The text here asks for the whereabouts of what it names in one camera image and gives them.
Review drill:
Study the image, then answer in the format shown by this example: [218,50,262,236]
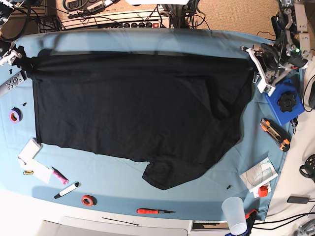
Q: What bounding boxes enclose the white marker pen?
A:
[54,182,80,199]

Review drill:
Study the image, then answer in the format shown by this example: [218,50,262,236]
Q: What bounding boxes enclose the grey remote control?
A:
[0,70,27,97]

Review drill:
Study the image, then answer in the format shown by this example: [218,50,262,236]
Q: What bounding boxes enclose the black t-shirt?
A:
[23,52,254,190]

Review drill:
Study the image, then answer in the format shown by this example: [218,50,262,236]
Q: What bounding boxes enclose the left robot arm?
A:
[240,0,313,96]

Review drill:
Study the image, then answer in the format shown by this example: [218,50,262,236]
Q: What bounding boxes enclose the silver carabiner clip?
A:
[252,73,260,84]

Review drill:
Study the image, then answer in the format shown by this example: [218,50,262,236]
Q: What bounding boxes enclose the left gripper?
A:
[240,43,295,96]

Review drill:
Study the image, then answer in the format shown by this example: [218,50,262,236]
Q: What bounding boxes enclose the purple tape roll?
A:
[9,107,23,124]

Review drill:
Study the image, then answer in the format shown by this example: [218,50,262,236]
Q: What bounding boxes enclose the light blue table cloth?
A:
[0,29,291,220]

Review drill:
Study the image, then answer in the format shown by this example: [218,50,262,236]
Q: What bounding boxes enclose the white power strip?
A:
[62,9,171,30]

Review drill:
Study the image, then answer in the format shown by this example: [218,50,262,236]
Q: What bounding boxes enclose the orange black utility knife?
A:
[260,118,290,152]

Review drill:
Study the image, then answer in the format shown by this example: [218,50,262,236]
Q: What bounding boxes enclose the small red cube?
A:
[258,185,268,197]

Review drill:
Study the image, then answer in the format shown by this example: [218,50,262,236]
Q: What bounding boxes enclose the blue box with knob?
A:
[263,78,304,126]

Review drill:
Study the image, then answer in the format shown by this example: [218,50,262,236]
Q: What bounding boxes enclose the red tape roll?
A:
[81,195,96,207]

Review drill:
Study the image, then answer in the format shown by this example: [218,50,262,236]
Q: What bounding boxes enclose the black power adapter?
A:
[286,196,310,204]

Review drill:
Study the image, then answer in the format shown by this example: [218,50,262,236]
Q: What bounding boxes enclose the gold AA battery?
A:
[23,171,34,175]

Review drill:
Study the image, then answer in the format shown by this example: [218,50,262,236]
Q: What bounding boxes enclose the translucent plastic cup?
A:
[221,197,248,235]

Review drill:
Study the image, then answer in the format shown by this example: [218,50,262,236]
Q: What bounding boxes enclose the pink tube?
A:
[51,167,69,185]

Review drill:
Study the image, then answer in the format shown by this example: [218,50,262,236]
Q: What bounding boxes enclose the black zip tie on ledge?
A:
[102,217,140,226]

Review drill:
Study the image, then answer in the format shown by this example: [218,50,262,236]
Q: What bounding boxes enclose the white paper card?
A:
[20,159,52,184]

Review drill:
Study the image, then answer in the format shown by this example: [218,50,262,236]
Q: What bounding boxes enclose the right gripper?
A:
[0,44,22,66]

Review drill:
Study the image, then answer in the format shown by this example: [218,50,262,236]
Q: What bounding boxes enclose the white power bank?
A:
[18,138,42,167]

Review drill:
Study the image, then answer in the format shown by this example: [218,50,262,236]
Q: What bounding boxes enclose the red handled screwdriver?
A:
[136,208,175,214]

